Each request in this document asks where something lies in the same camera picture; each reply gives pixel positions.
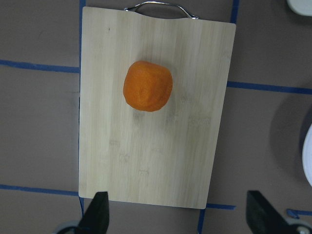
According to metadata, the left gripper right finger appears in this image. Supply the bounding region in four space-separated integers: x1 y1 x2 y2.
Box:
246 191 296 234

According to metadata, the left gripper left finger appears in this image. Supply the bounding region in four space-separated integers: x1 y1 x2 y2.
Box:
74 192 109 234

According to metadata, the white round plate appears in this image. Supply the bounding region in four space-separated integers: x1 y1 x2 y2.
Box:
302 125 312 186

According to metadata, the orange fruit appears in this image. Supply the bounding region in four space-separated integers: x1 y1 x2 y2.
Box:
123 61 173 112

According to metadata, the cream bear tray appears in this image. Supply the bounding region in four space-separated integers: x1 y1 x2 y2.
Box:
287 0 312 17

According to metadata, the bamboo cutting board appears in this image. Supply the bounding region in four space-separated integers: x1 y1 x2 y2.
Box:
78 7 236 209

